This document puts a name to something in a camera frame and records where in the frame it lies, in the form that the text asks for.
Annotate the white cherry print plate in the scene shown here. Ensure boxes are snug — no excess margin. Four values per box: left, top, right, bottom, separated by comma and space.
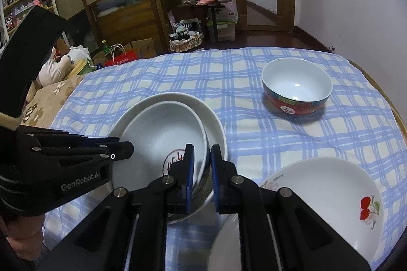
207, 157, 384, 271

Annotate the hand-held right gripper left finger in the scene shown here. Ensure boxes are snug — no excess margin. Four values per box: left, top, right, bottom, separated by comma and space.
36, 144, 195, 271

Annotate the yellow green box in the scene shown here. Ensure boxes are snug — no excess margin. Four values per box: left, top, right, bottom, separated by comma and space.
70, 57, 96, 77

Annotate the red paper bag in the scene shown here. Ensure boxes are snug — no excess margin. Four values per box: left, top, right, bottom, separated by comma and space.
104, 44, 140, 67

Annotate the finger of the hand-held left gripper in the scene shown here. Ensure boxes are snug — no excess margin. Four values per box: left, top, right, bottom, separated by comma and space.
32, 141, 134, 167
19, 132, 120, 148

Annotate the small black table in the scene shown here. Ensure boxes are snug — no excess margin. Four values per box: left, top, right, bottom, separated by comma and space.
177, 1, 236, 43

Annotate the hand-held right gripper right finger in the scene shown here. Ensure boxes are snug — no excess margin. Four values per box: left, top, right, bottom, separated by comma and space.
210, 145, 372, 271

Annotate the cream plush toy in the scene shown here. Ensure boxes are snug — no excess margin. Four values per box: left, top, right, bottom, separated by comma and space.
27, 48, 75, 100

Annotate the wicker basket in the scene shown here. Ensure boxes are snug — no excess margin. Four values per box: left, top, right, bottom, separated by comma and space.
168, 31, 204, 52

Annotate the plain white bowl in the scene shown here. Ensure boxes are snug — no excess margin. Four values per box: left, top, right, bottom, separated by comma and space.
108, 92, 228, 224

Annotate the person's left hand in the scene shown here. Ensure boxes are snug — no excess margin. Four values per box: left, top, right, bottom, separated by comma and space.
6, 214, 44, 261

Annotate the cardboard box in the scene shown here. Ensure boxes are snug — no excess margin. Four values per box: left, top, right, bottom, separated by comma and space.
122, 38, 158, 61

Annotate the blue patterned stamped bowl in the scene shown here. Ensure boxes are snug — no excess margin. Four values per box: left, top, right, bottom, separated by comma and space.
119, 101, 212, 198

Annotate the red patterned bowl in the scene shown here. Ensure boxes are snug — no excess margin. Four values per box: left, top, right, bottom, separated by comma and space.
261, 57, 333, 116

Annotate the white-haired plush doll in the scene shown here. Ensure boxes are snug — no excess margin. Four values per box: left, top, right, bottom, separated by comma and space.
67, 45, 93, 66

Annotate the blue plaid cloth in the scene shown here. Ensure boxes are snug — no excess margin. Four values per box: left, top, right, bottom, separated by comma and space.
43, 47, 407, 271

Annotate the clear plastic storage box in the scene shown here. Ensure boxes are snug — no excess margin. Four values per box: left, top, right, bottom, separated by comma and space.
206, 0, 239, 42

